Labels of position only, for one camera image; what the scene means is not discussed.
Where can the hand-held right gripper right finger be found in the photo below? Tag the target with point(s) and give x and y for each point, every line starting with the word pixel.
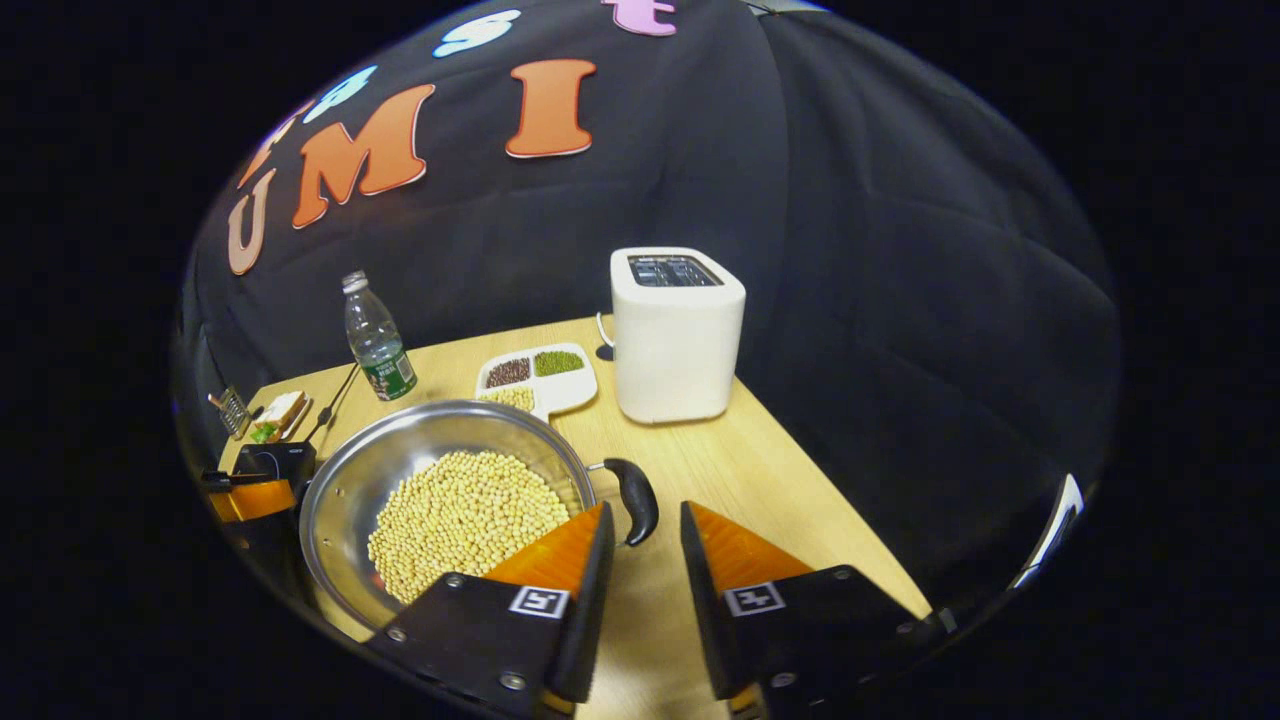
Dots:
pixel 705 610

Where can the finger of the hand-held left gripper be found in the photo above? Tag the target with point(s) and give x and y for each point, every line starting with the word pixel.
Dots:
pixel 255 498

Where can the white toaster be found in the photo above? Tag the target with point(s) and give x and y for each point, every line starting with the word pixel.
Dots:
pixel 675 350

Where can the lettuce sandwich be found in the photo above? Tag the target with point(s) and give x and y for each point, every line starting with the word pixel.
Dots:
pixel 280 412

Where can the clear plastic water bottle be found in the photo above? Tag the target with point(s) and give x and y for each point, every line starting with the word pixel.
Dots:
pixel 378 340

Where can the white divided bean dish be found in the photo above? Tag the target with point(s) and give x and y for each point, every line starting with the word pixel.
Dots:
pixel 565 390

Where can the pile of yellow soybeans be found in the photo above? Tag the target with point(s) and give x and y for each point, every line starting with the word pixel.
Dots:
pixel 460 520

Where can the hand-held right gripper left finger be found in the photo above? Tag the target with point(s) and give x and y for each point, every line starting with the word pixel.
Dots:
pixel 590 610

